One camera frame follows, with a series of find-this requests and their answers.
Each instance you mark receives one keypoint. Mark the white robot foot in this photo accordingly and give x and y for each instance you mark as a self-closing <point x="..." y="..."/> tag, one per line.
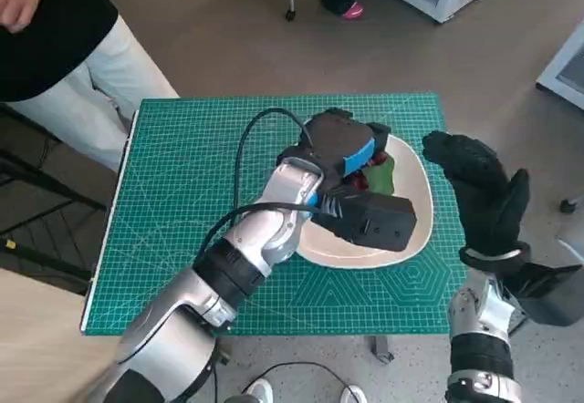
<point x="353" y="395"/>
<point x="261" y="391"/>

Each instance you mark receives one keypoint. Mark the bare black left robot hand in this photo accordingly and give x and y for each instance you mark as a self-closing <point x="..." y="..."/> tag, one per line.
<point x="337" y="141"/>

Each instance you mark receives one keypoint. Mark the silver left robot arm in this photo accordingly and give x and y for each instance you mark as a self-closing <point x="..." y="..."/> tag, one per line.
<point x="182" y="321"/>

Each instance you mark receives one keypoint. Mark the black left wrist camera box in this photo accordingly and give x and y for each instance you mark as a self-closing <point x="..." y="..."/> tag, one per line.
<point x="374" y="225"/>

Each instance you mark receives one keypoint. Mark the white left robot foot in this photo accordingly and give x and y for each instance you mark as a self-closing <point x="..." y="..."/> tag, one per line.
<point x="261" y="391"/>

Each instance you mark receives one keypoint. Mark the white right robot foot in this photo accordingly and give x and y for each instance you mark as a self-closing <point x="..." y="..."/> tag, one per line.
<point x="353" y="395"/>

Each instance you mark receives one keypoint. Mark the white square plate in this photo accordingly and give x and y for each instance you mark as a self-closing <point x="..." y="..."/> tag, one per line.
<point x="413" y="179"/>

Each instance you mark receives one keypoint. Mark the beige wooden board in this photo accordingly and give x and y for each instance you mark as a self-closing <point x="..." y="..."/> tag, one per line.
<point x="32" y="339"/>

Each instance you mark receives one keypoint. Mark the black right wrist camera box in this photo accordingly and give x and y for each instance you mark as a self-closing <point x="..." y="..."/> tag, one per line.
<point x="552" y="296"/>

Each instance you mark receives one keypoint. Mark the red toy grapes with leaf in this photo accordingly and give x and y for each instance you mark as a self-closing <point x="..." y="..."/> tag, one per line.
<point x="381" y="177"/>

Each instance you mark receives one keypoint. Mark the green cutting mat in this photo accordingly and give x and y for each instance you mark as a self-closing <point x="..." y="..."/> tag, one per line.
<point x="182" y="170"/>

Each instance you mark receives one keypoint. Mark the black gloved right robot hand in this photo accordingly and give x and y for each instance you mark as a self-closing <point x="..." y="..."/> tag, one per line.
<point x="488" y="202"/>

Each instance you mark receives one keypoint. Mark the black chair caster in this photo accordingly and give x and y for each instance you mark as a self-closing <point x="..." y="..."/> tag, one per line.
<point x="568" y="206"/>

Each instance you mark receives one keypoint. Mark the grey table leg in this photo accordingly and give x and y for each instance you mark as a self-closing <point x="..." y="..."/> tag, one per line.
<point x="222" y="353"/>
<point x="381" y="350"/>

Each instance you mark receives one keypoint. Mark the black metal rack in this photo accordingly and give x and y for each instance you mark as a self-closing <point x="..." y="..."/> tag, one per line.
<point x="45" y="177"/>

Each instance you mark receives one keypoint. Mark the white vented appliance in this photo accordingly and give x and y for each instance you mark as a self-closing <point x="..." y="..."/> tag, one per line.
<point x="568" y="72"/>

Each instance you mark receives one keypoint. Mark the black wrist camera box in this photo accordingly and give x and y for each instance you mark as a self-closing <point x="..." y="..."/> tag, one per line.
<point x="374" y="225"/>
<point x="552" y="296"/>

